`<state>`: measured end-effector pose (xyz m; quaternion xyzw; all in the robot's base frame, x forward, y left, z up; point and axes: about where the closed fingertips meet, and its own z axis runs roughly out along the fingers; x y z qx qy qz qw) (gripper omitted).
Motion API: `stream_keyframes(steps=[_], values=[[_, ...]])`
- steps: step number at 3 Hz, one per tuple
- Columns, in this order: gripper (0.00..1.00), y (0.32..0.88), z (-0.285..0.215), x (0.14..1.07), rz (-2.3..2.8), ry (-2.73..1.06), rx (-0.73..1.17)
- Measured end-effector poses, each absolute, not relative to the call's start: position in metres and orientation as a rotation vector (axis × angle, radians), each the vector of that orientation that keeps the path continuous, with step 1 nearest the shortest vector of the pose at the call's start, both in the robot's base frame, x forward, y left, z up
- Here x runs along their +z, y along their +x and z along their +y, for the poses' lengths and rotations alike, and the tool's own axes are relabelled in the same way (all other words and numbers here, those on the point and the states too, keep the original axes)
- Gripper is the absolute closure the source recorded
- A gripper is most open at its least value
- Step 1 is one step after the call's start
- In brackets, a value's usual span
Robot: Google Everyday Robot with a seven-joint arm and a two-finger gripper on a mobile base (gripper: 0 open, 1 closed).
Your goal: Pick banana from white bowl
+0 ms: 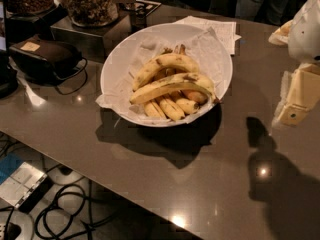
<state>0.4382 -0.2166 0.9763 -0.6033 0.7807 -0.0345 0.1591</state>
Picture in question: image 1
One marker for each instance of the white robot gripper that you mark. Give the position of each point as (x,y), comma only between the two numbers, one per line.
(305,34)

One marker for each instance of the small banana leftmost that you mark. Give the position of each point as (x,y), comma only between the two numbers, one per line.
(152,109)

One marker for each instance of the small banana rightmost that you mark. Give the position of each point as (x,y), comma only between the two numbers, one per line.
(195,96)

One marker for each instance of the upper curved banana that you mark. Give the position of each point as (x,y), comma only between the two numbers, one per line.
(160,62)

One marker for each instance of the small banana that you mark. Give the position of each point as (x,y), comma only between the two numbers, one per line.
(187,105)
(152,109)
(170,108)
(195,96)

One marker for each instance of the long front banana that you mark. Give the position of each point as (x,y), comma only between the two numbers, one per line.
(181,81)

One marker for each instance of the person in jeans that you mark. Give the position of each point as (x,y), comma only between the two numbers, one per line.
(269,11)

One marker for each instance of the white paper sheets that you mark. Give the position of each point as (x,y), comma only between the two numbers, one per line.
(225,31)

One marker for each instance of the white bowl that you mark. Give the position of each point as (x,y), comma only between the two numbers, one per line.
(179,49)

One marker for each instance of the dark metal stand box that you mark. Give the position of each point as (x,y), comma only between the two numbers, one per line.
(94,43)

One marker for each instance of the right glass jar of granola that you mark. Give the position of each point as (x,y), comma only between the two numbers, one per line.
(91,13)

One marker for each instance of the white blue box on floor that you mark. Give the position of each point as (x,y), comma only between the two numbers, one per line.
(21,184)

